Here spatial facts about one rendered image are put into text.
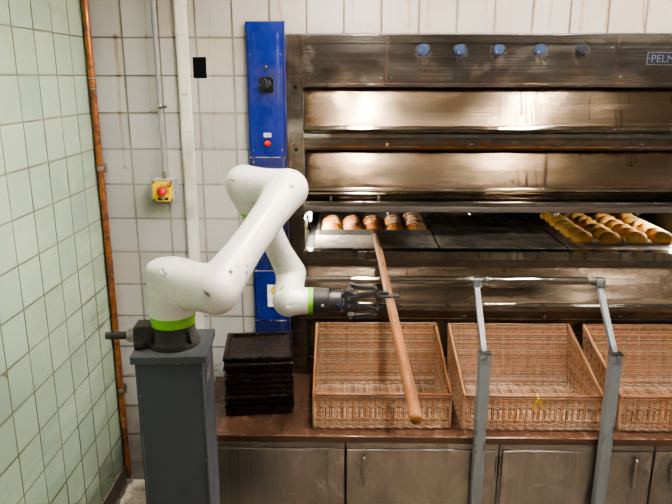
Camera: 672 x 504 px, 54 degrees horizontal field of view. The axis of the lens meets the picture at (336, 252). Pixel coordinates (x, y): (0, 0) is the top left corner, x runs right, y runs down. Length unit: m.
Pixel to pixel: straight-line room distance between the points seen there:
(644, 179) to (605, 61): 0.53
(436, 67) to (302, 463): 1.70
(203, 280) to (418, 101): 1.47
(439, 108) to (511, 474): 1.52
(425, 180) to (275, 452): 1.29
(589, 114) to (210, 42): 1.61
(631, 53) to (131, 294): 2.40
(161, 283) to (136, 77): 1.34
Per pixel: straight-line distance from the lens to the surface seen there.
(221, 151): 2.91
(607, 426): 2.76
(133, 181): 3.03
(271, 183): 1.95
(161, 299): 1.85
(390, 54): 2.86
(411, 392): 1.64
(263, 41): 2.84
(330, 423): 2.73
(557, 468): 2.86
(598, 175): 3.06
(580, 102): 3.02
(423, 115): 2.86
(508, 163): 2.96
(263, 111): 2.84
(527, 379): 3.16
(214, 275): 1.73
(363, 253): 2.95
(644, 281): 3.27
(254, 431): 2.71
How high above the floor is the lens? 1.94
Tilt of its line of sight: 15 degrees down
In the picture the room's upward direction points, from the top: straight up
